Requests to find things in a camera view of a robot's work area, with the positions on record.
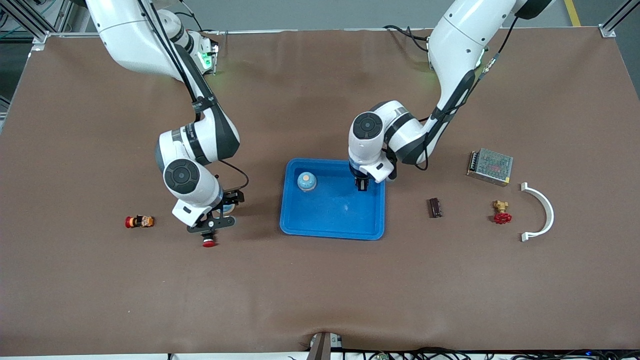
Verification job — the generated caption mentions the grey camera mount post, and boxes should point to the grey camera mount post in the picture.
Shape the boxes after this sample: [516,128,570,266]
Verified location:
[306,331,344,360]

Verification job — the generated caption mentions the black left base cable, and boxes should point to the black left base cable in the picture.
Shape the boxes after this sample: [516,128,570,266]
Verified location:
[382,24,432,53]

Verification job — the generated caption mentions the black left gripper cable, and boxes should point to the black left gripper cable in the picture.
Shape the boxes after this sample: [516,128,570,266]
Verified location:
[415,15,518,172]

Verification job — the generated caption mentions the black right base cable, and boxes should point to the black right base cable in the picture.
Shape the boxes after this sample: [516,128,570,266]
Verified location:
[177,0,221,36]

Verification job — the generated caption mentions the blue plastic tray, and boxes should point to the blue plastic tray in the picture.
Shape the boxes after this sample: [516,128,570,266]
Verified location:
[279,158,386,241]

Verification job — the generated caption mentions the brass valve red handwheel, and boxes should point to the brass valve red handwheel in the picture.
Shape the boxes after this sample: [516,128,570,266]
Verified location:
[491,200,513,225]

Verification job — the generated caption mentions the aluminium frame profile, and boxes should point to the aluminium frame profile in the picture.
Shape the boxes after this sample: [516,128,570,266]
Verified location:
[0,0,88,46]
[597,0,640,38]

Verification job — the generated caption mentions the white curved pipe clamp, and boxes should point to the white curved pipe clamp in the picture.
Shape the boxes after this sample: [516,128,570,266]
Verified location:
[520,182,555,243]

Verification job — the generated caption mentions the metal mesh power supply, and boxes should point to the metal mesh power supply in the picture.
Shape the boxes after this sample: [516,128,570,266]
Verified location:
[466,147,514,187]

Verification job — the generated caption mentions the black base cable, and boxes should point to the black base cable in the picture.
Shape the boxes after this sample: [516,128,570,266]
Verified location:
[382,24,432,53]
[177,0,221,36]

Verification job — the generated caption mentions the black cable bundle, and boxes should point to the black cable bundle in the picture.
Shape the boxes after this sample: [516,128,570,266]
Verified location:
[340,346,640,360]

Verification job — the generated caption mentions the brown table mat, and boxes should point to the brown table mat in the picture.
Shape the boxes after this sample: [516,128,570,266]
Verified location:
[0,27,640,357]

